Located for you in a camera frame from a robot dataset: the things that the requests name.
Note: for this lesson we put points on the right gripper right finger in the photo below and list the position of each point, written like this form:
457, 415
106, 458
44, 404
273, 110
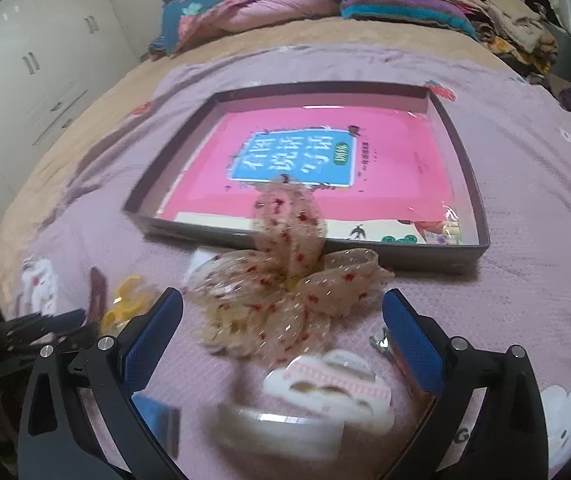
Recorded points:
485, 420

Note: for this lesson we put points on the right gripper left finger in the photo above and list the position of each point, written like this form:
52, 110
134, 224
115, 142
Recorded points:
56, 437

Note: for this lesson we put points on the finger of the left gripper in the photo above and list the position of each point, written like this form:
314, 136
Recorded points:
81, 338
36, 325

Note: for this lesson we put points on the maroon hair clip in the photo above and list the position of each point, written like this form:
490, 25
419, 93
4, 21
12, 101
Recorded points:
98, 292

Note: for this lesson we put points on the bag of yellow bangles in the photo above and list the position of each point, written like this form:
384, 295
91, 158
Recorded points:
133, 296

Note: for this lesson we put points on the small blue box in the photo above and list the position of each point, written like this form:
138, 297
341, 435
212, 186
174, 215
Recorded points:
163, 421

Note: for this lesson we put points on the white pink claw hair clip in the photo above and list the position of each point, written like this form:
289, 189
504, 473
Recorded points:
339, 385

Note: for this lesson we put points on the beige red-dotted bow scrunchie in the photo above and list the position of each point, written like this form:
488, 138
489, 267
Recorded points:
277, 301

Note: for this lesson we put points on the white packaged hair clip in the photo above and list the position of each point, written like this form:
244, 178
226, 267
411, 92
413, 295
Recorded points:
286, 436

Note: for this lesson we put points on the silver metal hair clip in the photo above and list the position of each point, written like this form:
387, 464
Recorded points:
387, 346

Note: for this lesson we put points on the dark cardboard box tray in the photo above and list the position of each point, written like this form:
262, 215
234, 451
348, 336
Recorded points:
148, 193

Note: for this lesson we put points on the white wardrobe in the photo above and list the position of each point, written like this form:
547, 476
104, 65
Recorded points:
56, 58

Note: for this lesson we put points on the floral teal pink quilt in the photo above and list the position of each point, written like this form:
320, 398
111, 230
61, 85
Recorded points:
188, 23

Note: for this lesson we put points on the pile of clothes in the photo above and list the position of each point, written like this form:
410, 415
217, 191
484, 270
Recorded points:
527, 35

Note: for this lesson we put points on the striped purple teal pillow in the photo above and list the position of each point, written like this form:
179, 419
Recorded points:
430, 13

